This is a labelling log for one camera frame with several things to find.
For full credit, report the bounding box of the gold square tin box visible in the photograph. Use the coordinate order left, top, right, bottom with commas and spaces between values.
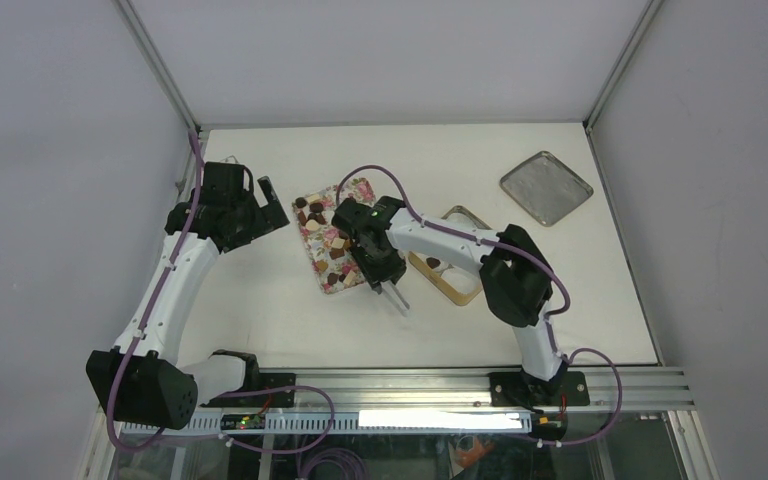
408, 205, 490, 307

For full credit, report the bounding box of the silver square tin lid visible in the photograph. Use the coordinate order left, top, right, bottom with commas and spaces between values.
499, 150, 594, 227

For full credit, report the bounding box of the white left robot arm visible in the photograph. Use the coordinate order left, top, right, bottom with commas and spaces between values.
86, 162, 289, 430

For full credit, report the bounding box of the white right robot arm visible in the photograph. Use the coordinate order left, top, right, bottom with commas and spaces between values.
332, 196, 568, 405

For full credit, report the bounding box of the white rectangular chocolate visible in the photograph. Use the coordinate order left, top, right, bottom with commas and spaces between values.
341, 271, 357, 288

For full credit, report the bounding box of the floral rectangular tray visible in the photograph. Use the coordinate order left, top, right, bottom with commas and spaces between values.
291, 184, 365, 295

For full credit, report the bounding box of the white paper cup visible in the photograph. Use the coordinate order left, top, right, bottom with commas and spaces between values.
423, 256, 453, 276

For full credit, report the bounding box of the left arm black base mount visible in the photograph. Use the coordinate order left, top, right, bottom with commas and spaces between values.
192, 350, 297, 408

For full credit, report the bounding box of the white slotted cable duct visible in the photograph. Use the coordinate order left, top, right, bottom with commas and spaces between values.
122, 410, 534, 437

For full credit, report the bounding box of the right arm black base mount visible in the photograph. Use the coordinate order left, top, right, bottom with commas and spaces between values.
487, 371, 591, 410

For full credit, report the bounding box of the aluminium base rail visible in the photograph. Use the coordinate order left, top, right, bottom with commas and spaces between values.
262, 366, 697, 413

